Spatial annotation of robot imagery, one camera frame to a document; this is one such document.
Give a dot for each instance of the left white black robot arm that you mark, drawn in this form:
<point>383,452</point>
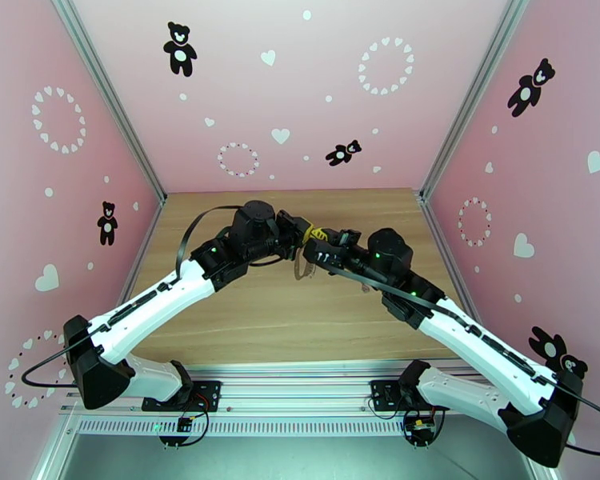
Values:
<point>145,313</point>

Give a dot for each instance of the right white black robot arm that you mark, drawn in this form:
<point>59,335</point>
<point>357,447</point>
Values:
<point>490,343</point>

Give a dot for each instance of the power connector with yellow plug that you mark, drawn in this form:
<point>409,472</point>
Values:
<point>420,426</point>

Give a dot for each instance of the perforated metal strip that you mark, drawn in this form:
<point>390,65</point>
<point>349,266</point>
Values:
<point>280,427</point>

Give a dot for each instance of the black power connector board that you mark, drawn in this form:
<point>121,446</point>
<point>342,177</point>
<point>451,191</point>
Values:
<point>183,423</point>

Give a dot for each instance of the grey metal sheet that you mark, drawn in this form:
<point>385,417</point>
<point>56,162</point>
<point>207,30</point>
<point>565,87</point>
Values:
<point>300,458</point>

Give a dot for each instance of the right black wrist camera box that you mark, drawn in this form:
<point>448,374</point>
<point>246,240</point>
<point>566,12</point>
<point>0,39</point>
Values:
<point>325,256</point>

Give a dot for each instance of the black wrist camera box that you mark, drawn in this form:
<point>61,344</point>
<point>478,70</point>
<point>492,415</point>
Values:
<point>325,256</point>
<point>292,221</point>

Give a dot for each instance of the left black wrist camera box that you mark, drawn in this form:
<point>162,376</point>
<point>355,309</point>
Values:
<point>292,221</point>

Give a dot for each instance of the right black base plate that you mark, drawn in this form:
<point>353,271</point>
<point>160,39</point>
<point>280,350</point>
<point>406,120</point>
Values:
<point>380,391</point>

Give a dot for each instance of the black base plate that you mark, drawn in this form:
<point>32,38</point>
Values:
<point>211,391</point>
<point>380,391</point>

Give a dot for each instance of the aluminium front rail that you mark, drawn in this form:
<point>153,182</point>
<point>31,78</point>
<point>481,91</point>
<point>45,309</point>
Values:
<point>300,388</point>

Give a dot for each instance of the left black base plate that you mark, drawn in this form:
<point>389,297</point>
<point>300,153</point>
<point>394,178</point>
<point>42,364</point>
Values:
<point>211,391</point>

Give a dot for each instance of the aluminium corner post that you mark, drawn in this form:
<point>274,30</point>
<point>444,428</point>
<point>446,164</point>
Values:
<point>475,93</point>
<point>109,93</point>

